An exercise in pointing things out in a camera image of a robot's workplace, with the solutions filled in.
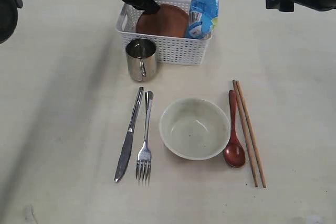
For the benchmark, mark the blue snack packet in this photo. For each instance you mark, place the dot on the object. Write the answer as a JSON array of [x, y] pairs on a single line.
[[203, 17]]

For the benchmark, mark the brown wooden chopstick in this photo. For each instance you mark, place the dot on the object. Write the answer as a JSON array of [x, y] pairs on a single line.
[[253, 140], [246, 133]]

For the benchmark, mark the shiny steel cup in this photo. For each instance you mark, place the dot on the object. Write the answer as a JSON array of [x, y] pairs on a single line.
[[141, 59]]

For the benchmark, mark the white perforated plastic basket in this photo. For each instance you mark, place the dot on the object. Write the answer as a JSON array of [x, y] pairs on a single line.
[[172, 50]]

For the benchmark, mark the cream ceramic bowl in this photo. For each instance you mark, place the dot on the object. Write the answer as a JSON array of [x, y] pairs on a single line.
[[194, 129]]

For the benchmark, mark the dark red wooden spoon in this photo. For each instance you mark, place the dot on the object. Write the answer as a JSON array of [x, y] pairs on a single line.
[[233, 153]]

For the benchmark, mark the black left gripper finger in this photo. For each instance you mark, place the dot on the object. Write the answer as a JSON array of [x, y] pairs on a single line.
[[149, 6]]

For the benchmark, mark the steel table fork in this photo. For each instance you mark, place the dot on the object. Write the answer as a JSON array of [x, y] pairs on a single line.
[[144, 157]]

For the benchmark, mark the steel table knife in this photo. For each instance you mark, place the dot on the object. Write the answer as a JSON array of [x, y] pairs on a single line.
[[127, 145]]

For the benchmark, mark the small dark red dish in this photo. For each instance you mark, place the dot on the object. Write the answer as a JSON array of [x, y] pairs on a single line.
[[169, 21]]

